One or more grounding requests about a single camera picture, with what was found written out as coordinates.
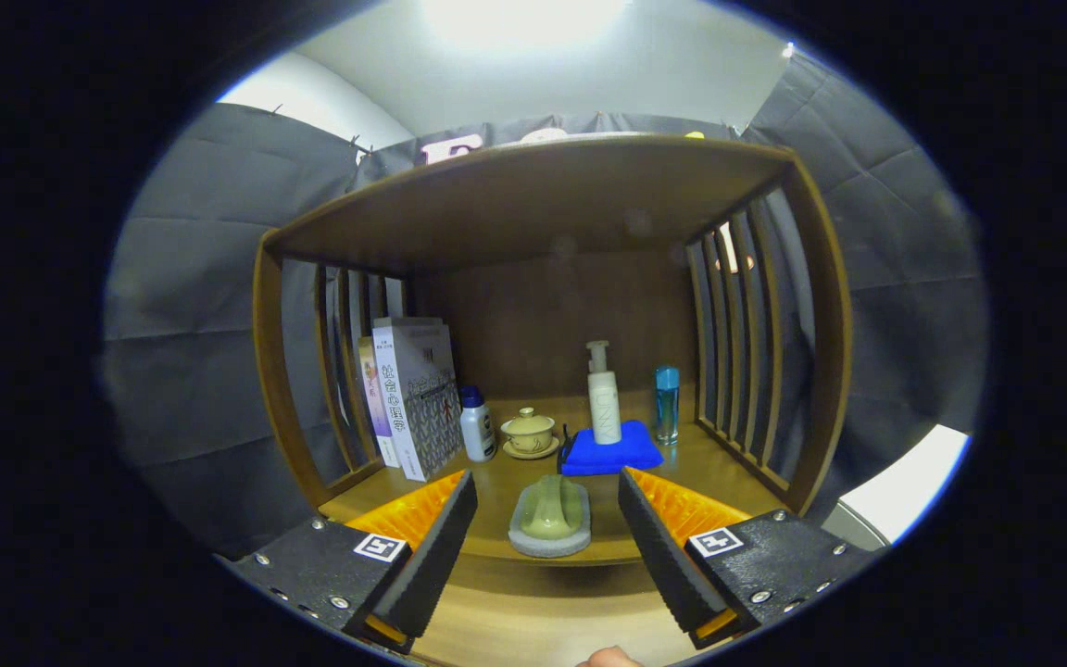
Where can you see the white bottle with blue cap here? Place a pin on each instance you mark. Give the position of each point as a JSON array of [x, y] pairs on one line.
[[478, 431]]

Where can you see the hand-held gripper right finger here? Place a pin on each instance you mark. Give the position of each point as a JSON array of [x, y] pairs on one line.
[[668, 565]]

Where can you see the white pump bottle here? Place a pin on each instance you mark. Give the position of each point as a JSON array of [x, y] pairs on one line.
[[604, 408]]

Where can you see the thin purple book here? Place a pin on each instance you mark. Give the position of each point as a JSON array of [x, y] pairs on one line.
[[374, 398]]

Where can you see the black backdrop cloth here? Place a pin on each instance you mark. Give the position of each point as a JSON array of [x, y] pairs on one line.
[[191, 324]]

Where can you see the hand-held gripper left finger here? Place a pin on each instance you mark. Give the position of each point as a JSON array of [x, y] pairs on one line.
[[432, 565]]

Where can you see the clear blue bottle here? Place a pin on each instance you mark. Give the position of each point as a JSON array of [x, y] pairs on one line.
[[667, 408]]

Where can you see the wooden countertop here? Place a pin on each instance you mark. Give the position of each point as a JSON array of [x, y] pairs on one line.
[[496, 486]]

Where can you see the thick white book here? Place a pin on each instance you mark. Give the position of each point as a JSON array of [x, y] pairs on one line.
[[404, 398]]

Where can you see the green scrub brush grey sponge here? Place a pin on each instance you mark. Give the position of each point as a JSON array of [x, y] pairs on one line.
[[549, 519]]

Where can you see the folded blue cloth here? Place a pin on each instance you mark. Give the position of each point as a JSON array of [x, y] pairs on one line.
[[612, 459]]

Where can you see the brown wooden cabinet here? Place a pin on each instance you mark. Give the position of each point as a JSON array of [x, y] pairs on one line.
[[533, 199]]

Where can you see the yellow lidded tea cup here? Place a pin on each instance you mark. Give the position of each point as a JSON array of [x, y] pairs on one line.
[[529, 434]]

